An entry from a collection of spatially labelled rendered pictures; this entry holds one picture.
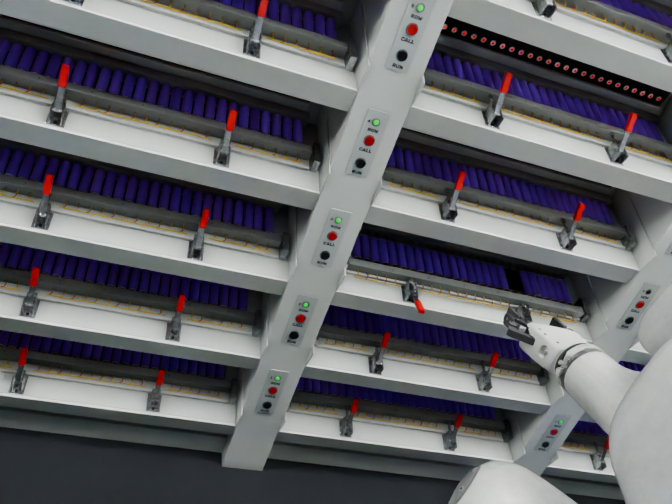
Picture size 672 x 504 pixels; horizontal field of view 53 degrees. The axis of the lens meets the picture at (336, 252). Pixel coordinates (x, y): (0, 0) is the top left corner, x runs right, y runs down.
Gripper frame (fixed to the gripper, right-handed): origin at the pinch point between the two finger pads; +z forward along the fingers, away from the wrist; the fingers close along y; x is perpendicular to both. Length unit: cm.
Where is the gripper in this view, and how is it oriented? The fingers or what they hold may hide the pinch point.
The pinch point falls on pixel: (531, 322)
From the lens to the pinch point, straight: 126.2
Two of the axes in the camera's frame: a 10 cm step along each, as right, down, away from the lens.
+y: 9.3, 2.0, 2.9
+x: 2.9, -9.2, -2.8
